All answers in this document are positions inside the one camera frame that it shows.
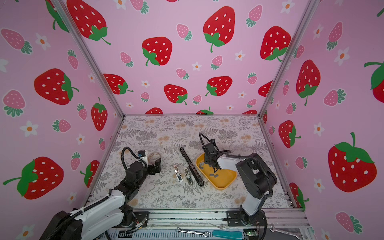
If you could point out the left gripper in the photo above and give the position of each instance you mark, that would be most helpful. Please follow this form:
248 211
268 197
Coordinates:
157 165

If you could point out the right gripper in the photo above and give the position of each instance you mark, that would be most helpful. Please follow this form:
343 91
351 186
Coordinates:
205 159

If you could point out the yellow plastic tray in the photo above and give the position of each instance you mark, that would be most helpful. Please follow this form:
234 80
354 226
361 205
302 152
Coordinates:
224 179

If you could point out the black stapler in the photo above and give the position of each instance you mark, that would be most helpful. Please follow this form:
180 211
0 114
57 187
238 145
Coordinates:
193 170

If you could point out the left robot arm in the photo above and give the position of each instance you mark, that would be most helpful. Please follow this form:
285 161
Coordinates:
113 210

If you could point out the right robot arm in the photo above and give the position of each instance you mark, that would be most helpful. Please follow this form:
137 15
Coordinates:
256 175

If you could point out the clear tape roll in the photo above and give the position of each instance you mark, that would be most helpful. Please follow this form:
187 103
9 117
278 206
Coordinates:
153 157

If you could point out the silver wrench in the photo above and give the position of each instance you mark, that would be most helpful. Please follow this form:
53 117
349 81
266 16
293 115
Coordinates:
206 234
298 236

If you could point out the teal handled tool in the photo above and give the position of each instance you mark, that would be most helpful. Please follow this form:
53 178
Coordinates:
236 235

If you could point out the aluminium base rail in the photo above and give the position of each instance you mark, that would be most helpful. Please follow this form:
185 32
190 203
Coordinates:
223 219

